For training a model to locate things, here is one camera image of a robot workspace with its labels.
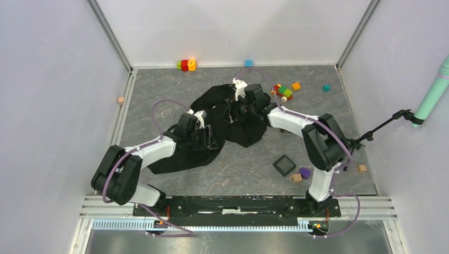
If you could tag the brown wooden cube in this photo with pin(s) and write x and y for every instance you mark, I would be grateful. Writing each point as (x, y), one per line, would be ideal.
(297, 178)

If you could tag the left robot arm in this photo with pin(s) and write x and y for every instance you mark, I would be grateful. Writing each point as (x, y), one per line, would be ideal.
(117, 176)

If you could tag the black tripod stand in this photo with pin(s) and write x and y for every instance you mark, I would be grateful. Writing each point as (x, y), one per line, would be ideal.
(356, 144)

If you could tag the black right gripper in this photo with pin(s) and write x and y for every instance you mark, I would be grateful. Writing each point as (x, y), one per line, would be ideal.
(231, 105)

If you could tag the blue round block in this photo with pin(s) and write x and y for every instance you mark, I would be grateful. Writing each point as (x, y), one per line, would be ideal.
(248, 63)

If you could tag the red yellow green toy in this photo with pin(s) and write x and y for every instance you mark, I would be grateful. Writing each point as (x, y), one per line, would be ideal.
(187, 65)

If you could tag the colourful toy brick car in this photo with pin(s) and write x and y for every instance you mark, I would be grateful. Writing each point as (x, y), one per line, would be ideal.
(283, 92)

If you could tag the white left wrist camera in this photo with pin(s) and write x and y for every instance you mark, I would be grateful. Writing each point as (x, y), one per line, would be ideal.
(200, 118)

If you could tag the black garment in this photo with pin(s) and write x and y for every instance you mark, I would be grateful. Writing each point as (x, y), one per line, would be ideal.
(245, 133)

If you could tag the orange cube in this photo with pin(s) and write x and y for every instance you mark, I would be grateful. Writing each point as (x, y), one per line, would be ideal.
(296, 86)

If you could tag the teal cube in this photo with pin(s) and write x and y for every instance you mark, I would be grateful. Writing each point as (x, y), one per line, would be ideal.
(326, 88)

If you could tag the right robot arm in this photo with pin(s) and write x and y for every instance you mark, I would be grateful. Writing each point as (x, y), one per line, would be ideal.
(325, 143)

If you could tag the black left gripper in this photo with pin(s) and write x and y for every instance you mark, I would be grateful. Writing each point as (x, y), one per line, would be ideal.
(207, 142)

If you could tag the purple cube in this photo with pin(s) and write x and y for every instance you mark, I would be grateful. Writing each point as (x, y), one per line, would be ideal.
(305, 173)

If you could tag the tan cube by wall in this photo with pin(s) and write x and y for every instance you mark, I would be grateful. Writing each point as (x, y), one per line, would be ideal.
(362, 168)

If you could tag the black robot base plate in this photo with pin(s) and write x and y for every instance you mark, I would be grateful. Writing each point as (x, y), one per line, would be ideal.
(244, 210)

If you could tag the mint green tube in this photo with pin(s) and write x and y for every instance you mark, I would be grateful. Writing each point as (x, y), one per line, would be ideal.
(432, 96)

